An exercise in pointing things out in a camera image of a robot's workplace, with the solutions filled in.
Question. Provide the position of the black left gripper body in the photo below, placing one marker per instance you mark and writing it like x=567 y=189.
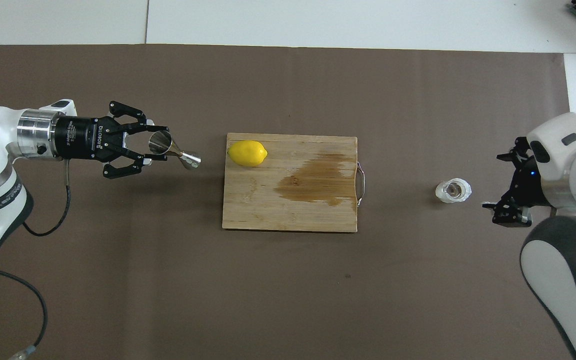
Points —
x=83 y=139

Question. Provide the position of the yellow lemon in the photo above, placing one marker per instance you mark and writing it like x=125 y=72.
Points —
x=247 y=153

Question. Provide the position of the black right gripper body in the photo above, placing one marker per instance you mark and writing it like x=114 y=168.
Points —
x=530 y=185

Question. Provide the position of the brown paper table mat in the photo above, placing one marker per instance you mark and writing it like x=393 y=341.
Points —
x=288 y=300

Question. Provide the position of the wooden cutting board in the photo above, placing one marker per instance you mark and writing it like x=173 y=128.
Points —
x=268 y=210

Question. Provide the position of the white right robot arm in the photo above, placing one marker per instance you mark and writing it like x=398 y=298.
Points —
x=563 y=280

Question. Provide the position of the steel double jigger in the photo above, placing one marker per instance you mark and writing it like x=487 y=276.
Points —
x=159 y=142

